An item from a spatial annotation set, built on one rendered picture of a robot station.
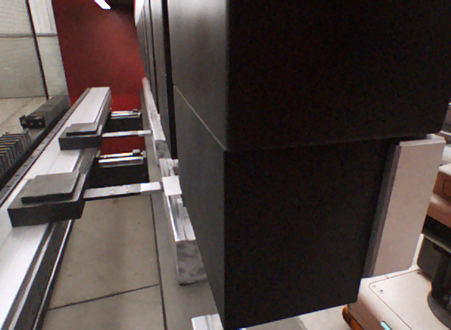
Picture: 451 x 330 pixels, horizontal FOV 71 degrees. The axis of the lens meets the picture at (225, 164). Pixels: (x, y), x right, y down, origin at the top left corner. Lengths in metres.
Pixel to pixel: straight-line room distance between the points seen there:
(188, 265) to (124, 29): 2.33
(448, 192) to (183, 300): 0.91
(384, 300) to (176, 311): 1.12
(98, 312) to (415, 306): 1.44
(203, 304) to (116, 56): 2.37
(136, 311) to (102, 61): 1.84
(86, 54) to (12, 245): 2.27
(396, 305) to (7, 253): 1.36
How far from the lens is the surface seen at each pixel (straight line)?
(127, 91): 2.77
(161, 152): 1.08
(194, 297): 0.59
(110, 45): 2.74
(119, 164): 1.24
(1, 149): 0.91
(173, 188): 0.64
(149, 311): 1.79
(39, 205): 0.62
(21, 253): 0.58
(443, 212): 1.19
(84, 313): 1.88
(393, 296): 1.59
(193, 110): 0.16
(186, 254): 0.57
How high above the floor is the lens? 1.29
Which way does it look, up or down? 22 degrees down
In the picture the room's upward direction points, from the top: straight up
